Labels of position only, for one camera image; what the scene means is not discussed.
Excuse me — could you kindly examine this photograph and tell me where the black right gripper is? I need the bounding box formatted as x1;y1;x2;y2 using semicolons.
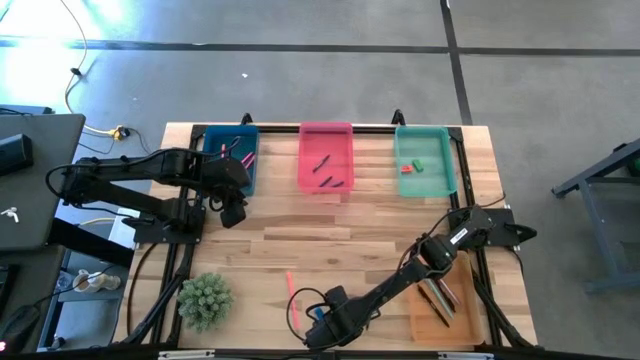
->
305;298;359;350

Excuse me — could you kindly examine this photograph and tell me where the black pen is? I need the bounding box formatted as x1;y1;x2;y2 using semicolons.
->
416;283;451;329

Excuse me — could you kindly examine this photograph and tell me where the light teal pen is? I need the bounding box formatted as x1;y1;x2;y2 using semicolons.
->
424;277;457;320

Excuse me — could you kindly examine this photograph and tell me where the grey pen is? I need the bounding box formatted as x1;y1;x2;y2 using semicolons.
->
436;278;462;307

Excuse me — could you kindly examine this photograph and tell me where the blue plastic bin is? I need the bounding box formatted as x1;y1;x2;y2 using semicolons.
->
202;124;261;197

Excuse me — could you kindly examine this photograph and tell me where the pink plastic bin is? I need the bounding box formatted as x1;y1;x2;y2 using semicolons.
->
297;122;356;195

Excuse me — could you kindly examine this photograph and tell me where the green artificial plant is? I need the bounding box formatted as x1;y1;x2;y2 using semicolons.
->
176;271;236;333

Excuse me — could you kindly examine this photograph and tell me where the white box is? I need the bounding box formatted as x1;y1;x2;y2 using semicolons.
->
108;206;142;250

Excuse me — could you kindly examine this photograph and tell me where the silver light bar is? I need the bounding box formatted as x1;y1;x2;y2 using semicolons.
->
438;351;495;360
158;349;216;360

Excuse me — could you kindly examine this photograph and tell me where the black floor tape line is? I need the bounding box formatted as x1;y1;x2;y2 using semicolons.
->
0;38;640;57
439;0;474;126

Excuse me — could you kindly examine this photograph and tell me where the orange shallow tray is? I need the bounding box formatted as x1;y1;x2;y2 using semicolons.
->
407;249;485;347

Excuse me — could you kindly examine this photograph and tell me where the beige coiled bundle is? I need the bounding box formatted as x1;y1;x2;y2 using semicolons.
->
72;268;122;295

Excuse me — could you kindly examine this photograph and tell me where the teal plastic bin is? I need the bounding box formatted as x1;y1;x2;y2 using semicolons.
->
393;125;459;199

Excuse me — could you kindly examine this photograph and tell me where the grey lower shelf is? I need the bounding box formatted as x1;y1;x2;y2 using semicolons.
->
37;247;134;351

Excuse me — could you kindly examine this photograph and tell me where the black box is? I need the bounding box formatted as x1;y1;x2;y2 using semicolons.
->
0;133;35;177

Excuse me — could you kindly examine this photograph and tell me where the black computer mouse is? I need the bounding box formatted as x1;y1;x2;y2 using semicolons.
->
0;303;42;354

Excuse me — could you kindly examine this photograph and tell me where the grey-blue metal stand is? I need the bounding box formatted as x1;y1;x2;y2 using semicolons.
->
551;138;640;295

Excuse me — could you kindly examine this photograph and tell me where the black left wrist camera block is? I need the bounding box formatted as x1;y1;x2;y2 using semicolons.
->
219;198;248;229

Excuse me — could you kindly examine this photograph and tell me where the black wrist camera block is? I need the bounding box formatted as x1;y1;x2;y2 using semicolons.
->
324;285;350;307
219;198;248;229

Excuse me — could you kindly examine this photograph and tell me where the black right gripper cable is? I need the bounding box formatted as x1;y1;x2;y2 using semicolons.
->
285;286;329;346

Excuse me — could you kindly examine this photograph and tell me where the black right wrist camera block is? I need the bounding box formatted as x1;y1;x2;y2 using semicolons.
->
324;285;350;307

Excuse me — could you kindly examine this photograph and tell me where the black metal table frame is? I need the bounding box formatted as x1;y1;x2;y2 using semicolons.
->
114;108;539;351

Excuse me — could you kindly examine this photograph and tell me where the white floor cable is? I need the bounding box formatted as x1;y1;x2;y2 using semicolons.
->
58;0;121;136

